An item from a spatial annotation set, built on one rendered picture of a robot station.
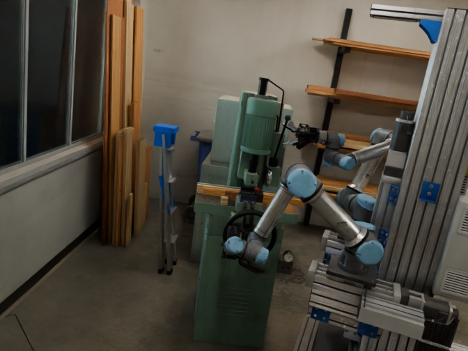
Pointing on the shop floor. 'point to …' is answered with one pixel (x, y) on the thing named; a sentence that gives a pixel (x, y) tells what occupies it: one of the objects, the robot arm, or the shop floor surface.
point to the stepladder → (166, 182)
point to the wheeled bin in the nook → (205, 138)
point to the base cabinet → (232, 297)
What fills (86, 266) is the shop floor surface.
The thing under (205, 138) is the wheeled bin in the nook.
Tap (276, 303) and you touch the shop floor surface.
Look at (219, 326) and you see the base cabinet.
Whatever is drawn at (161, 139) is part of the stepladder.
